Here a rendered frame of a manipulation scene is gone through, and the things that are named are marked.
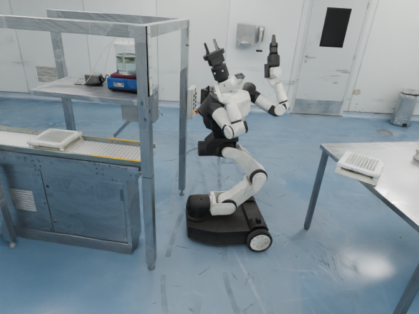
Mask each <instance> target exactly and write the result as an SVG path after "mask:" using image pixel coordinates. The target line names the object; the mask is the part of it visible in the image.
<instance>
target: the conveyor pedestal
mask: <svg viewBox="0 0 419 314"><path fill-rule="evenodd" d="M0 182H1V186H2V190H3V192H4V196H5V198H6V202H7V206H8V209H9V212H10V215H11V219H12V223H13V225H14V229H15V231H16V235H17V237H22V238H27V239H34V240H42V241H46V242H54V243H58V244H66V245H74V246H78V247H86V248H91V249H98V250H106V251H111V252H118V253H123V254H130V255H132V253H133V251H134V249H135V248H136V246H137V244H138V241H139V235H140V233H141V231H142V228H141V218H140V197H139V186H138V180H137V181H132V180H127V179H118V183H116V182H112V179H111V178H108V177H103V176H94V175H89V174H79V173H70V172H65V171H55V170H50V169H41V173H40V172H35V171H34V168H30V167H26V166H17V165H11V164H2V163H0Z"/></svg>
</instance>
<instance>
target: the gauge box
mask: <svg viewBox="0 0 419 314"><path fill-rule="evenodd" d="M121 110H122V120H128V121H138V110H137V107H134V106H131V105H123V104H121ZM158 119H159V107H158V90H157V94H155V93H153V94H152V123H155V122H156V121H157V120H158Z"/></svg>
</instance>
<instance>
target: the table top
mask: <svg viewBox="0 0 419 314"><path fill-rule="evenodd" d="M319 148H320V149H322V150H323V151H324V152H325V153H327V154H328V155H329V156H330V157H331V158H332V159H333V160H334V161H336V162H337V163H338V161H339V160H340V159H341V157H342V156H343V155H344V154H345V152H346V151H351V152H354V153H358V154H360V155H364V156H368V157H371V158H375V159H379V160H382V161H385V165H384V167H383V171H382V173H381V175H380V177H379V180H378V182H377V185H376V186H374V185H372V184H369V183H365V182H363V181H359V180H358V181H359V182H360V183H361V184H363V185H364V186H365V187H366V188H367V189H368V190H369V191H371V192H372V193H373V194H374V195H376V196H377V197H378V198H379V199H380V200H381V201H382V202H384V203H385V204H386V205H387V206H388V207H389V208H390V209H391V210H393V211H394V212H395V213H396V214H398V215H399V216H400V217H401V218H402V219H403V220H404V221H405V222H407V223H408V224H409V225H410V226H412V227H413V228H414V229H415V230H416V231H417V232H418V233H419V161H418V160H416V159H414V158H413V155H415V154H416V149H419V141H399V142H375V143H326V144H320V147H319Z"/></svg>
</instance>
